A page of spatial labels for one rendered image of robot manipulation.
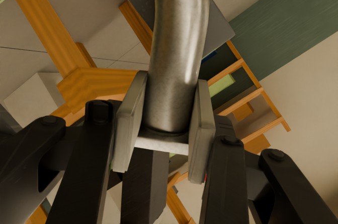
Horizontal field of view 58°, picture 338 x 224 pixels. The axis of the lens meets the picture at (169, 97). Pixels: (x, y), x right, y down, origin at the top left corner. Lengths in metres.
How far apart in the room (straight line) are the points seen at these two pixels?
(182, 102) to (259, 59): 5.78
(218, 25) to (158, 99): 0.07
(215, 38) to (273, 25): 5.80
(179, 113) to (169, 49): 0.04
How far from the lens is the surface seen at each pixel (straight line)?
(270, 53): 5.95
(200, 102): 0.16
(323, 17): 6.12
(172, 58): 0.17
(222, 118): 0.16
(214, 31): 0.21
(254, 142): 5.54
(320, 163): 6.24
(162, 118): 0.18
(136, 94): 0.15
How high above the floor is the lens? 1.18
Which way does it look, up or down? 6 degrees down
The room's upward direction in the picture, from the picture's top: 147 degrees clockwise
